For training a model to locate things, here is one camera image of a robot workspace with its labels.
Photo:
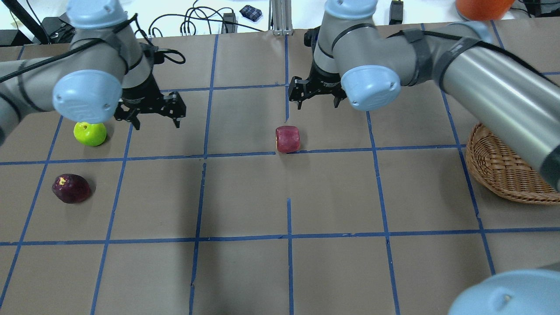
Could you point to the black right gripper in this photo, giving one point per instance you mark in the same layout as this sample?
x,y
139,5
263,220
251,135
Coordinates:
x,y
323,81

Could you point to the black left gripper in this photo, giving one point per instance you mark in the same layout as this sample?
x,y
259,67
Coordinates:
x,y
141,93

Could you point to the green apple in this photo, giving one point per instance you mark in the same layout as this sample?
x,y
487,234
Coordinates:
x,y
90,134

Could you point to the dark red apple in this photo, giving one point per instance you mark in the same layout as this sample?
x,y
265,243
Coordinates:
x,y
71,188

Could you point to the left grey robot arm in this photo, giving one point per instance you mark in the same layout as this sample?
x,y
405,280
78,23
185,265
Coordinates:
x,y
105,74

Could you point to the woven wicker basket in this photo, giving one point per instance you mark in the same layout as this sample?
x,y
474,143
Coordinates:
x,y
494,165

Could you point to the dark checkered pouch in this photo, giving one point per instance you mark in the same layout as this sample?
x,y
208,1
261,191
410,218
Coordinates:
x,y
251,13

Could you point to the black power brick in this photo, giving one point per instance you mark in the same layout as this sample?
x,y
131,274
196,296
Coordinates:
x,y
396,12

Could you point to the orange round object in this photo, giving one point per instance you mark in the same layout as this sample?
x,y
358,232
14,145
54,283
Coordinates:
x,y
483,10

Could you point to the aluminium frame post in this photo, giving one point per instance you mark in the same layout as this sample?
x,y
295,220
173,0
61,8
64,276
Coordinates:
x,y
280,17

